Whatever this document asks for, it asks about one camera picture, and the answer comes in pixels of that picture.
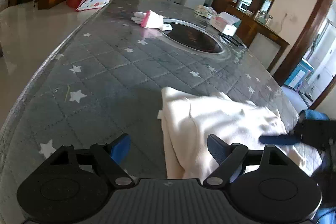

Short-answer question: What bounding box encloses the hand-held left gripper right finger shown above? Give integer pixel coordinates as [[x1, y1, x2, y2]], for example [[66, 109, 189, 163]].
[[203, 134, 292, 188]]

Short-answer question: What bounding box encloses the round black hotplate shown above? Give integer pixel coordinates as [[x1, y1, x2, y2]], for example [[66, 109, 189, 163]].
[[164, 22, 223, 54]]

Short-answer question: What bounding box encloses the white glove pink cuff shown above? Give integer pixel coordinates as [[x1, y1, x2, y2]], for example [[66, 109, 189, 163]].
[[131, 11, 146, 23], [141, 10, 173, 31]]

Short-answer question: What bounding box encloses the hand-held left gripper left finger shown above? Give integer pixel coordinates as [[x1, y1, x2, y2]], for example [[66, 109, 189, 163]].
[[49, 133, 134, 189]]

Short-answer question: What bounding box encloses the pink white tissue box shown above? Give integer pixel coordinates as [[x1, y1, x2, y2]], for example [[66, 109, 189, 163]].
[[209, 11, 240, 36]]

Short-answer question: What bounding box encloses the floral cloth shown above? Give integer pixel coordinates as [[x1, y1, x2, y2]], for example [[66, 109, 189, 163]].
[[195, 5, 218, 19]]

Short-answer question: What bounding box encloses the cream fleece garment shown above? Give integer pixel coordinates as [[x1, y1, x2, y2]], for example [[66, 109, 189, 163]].
[[157, 87, 323, 180]]

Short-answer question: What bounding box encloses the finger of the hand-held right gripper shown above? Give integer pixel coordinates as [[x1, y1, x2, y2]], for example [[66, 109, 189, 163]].
[[259, 134, 302, 146]]

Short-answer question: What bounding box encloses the blue rack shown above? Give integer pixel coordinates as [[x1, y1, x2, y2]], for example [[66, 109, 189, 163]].
[[284, 59, 314, 92]]

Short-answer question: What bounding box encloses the dark wooden door frame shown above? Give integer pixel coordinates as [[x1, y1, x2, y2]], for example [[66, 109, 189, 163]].
[[273, 0, 336, 110]]

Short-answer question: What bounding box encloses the person's blue clothing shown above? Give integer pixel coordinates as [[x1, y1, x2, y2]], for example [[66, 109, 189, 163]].
[[299, 109, 336, 224]]

